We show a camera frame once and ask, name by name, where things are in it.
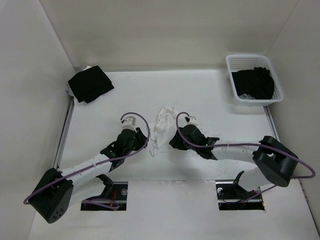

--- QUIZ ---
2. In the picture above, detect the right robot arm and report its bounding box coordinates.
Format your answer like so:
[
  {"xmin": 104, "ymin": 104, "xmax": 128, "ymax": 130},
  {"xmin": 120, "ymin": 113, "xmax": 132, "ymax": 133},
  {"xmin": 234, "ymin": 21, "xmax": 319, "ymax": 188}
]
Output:
[{"xmin": 169, "ymin": 124, "xmax": 298, "ymax": 200}]

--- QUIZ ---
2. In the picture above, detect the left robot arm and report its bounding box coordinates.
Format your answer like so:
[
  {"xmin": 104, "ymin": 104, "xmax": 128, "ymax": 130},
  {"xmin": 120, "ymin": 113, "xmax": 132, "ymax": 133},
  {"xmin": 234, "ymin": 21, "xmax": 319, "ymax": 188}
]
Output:
[{"xmin": 24, "ymin": 127, "xmax": 150, "ymax": 224}]

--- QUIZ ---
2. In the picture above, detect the folded black tank top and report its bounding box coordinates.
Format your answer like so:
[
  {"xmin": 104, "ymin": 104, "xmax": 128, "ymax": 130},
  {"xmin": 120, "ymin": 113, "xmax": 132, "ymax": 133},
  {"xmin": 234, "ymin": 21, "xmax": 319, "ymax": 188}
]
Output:
[{"xmin": 68, "ymin": 65, "xmax": 115, "ymax": 104}]

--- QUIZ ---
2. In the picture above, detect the black tank top in basket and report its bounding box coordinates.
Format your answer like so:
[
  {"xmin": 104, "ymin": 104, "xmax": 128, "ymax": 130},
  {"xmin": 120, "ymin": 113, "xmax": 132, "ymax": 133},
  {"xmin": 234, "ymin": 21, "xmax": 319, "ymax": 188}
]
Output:
[{"xmin": 231, "ymin": 67, "xmax": 275, "ymax": 100}]

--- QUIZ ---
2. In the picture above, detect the grey garment in basket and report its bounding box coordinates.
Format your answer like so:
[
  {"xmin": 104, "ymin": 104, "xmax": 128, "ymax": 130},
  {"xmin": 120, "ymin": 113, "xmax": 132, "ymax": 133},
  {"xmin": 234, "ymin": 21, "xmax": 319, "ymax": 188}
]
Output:
[{"xmin": 238, "ymin": 93, "xmax": 255, "ymax": 101}]

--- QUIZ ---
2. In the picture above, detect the white plastic laundry basket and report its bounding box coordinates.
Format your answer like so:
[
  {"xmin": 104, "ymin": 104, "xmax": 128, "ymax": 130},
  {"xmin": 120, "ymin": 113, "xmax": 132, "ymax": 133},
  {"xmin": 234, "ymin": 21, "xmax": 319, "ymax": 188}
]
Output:
[{"xmin": 225, "ymin": 54, "xmax": 284, "ymax": 107}]

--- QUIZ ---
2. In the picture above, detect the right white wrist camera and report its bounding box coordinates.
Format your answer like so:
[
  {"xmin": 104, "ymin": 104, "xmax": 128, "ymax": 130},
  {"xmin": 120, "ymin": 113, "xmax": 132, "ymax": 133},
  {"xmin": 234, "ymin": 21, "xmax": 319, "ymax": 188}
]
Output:
[{"xmin": 185, "ymin": 115, "xmax": 198, "ymax": 127}]

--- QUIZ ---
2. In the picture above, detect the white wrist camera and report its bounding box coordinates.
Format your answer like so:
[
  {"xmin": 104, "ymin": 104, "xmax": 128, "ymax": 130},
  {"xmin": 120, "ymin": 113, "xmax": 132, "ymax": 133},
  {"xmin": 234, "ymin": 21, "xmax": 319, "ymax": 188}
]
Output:
[
  {"xmin": 121, "ymin": 116, "xmax": 136, "ymax": 132},
  {"xmin": 185, "ymin": 115, "xmax": 198, "ymax": 127}
]

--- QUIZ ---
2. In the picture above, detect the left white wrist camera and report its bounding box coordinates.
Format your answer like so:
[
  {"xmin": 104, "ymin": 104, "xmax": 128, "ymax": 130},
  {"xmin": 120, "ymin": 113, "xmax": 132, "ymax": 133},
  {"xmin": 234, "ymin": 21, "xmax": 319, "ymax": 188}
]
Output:
[{"xmin": 121, "ymin": 116, "xmax": 136, "ymax": 132}]

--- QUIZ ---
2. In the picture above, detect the left aluminium table rail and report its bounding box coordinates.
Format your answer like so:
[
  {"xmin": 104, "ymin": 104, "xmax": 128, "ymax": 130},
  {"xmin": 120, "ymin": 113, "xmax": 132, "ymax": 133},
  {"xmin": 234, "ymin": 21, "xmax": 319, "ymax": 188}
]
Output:
[{"xmin": 51, "ymin": 96, "xmax": 75, "ymax": 170}]

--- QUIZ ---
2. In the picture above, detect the aluminium table rail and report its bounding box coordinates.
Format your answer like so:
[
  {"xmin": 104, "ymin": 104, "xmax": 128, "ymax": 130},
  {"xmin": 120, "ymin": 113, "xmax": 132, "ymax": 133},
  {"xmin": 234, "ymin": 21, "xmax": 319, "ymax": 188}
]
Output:
[
  {"xmin": 263, "ymin": 106, "xmax": 280, "ymax": 141},
  {"xmin": 51, "ymin": 96, "xmax": 75, "ymax": 170}
]

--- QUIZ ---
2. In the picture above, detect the right aluminium table rail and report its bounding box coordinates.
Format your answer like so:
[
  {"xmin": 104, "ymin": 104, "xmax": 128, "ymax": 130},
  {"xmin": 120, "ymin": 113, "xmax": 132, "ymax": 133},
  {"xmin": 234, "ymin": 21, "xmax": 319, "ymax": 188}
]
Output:
[{"xmin": 263, "ymin": 106, "xmax": 280, "ymax": 141}]

